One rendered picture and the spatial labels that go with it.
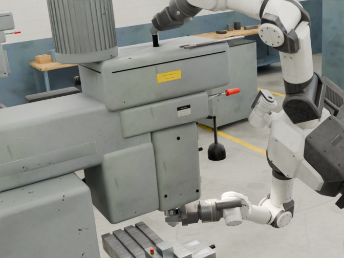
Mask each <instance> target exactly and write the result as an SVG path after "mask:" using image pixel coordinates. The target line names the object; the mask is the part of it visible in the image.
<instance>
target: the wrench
mask: <svg viewBox="0 0 344 258"><path fill-rule="evenodd" d="M240 38H244V36H235V37H229V38H223V39H217V40H211V41H205V42H200V43H196V44H186V45H180V46H179V48H185V49H188V48H193V47H196V46H201V45H207V44H213V43H217V42H223V41H229V40H234V39H240Z"/></svg>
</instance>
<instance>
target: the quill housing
mask: <svg viewBox="0 0 344 258"><path fill-rule="evenodd" d="M150 134H151V140H152V144H153V147H154V157H155V167H156V177H157V187H158V197H159V208H158V209H157V210H158V211H161V212H163V211H167V210H170V209H173V208H176V207H179V206H182V205H185V204H188V203H191V202H194V201H196V200H198V199H199V198H200V197H201V194H202V192H201V178H200V164H199V149H198V135H197V125H196V122H195V121H192V122H188V123H184V124H180V125H176V126H172V127H168V128H164V129H162V130H158V131H154V132H151V133H150Z"/></svg>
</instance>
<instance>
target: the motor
mask: <svg viewBox="0 0 344 258"><path fill-rule="evenodd" d="M47 6H48V13H49V19H50V25H51V32H52V38H53V44H54V51H55V58H56V61H57V62H58V63H61V64H82V63H92V62H99V61H104V60H108V59H112V58H114V57H116V56H117V55H118V54H119V52H118V46H117V36H116V28H115V19H114V10H113V2H112V0H47Z"/></svg>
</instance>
